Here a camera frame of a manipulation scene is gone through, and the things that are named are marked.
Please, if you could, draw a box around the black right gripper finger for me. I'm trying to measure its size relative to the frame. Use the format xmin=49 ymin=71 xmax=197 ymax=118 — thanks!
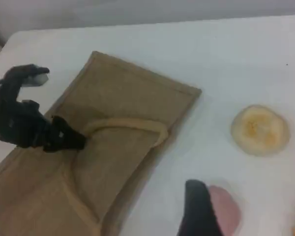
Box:
xmin=176 ymin=179 xmax=223 ymax=236

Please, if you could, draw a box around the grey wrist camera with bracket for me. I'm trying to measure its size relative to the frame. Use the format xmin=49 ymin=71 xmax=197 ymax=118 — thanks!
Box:
xmin=0 ymin=63 xmax=50 ymax=104

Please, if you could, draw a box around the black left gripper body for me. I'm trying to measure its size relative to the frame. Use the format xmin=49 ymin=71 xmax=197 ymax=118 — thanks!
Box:
xmin=0 ymin=99 xmax=53 ymax=150

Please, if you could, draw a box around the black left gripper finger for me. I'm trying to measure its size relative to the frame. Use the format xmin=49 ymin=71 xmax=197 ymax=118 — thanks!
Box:
xmin=50 ymin=115 xmax=87 ymax=148
xmin=42 ymin=144 xmax=84 ymax=153

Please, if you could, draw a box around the brown jute tote bag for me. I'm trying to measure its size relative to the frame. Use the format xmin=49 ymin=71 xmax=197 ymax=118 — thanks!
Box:
xmin=0 ymin=50 xmax=203 ymax=236

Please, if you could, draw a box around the pink round bun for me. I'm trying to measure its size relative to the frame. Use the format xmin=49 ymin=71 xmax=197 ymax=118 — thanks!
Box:
xmin=207 ymin=184 xmax=243 ymax=236

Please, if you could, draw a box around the pale round egg yolk pastry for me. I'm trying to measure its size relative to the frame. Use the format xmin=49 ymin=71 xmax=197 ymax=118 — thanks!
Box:
xmin=230 ymin=104 xmax=291 ymax=157

